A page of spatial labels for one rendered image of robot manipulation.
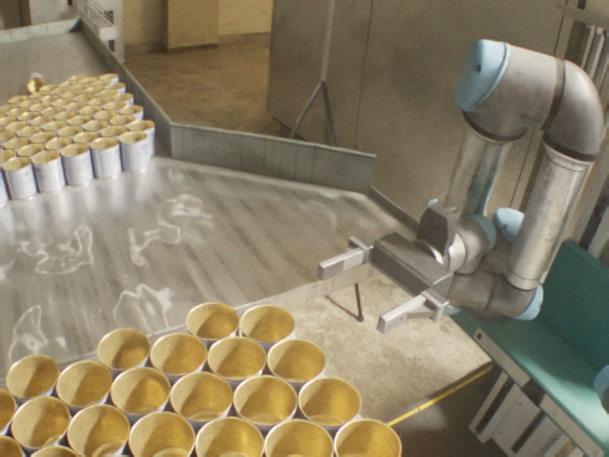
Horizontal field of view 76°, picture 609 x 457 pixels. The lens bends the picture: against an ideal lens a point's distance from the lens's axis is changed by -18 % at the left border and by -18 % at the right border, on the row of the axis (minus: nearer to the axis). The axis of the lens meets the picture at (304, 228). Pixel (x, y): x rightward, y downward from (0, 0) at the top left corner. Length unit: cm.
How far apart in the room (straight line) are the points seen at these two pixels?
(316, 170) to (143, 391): 65
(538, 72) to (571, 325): 63
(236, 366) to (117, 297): 26
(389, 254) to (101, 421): 47
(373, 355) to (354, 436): 162
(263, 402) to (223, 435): 8
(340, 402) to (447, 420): 106
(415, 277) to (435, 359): 152
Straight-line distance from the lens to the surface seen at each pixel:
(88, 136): 119
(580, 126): 72
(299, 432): 51
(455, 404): 165
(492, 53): 69
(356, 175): 103
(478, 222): 83
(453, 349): 227
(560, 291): 111
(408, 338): 225
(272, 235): 88
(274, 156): 105
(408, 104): 266
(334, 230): 91
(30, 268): 88
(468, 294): 87
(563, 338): 115
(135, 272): 81
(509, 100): 68
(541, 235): 80
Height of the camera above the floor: 159
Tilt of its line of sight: 34 degrees down
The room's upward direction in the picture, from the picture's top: 6 degrees clockwise
